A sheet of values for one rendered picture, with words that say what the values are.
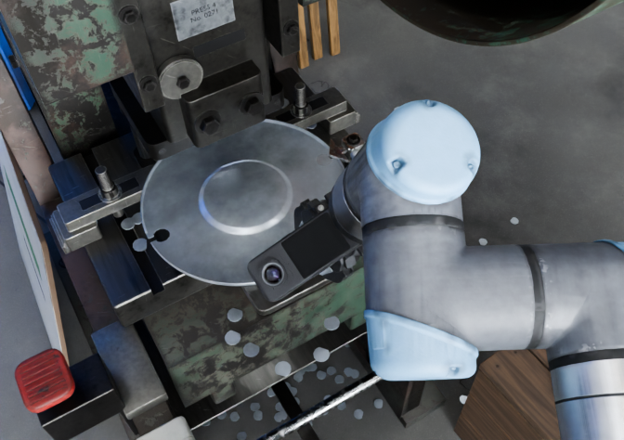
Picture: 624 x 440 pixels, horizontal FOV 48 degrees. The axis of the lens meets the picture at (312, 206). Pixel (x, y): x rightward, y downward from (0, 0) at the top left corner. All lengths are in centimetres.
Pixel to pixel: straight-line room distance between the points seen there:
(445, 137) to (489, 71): 187
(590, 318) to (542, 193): 155
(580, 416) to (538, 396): 84
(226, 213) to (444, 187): 52
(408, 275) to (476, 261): 5
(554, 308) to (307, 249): 24
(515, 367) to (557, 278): 86
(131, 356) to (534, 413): 70
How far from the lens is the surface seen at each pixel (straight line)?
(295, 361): 135
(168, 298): 103
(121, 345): 104
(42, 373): 92
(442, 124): 49
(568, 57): 248
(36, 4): 68
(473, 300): 48
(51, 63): 71
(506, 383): 133
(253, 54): 87
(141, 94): 78
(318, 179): 98
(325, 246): 63
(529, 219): 198
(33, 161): 126
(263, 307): 87
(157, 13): 78
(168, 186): 100
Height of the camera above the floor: 154
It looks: 53 degrees down
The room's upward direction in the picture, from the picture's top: 2 degrees counter-clockwise
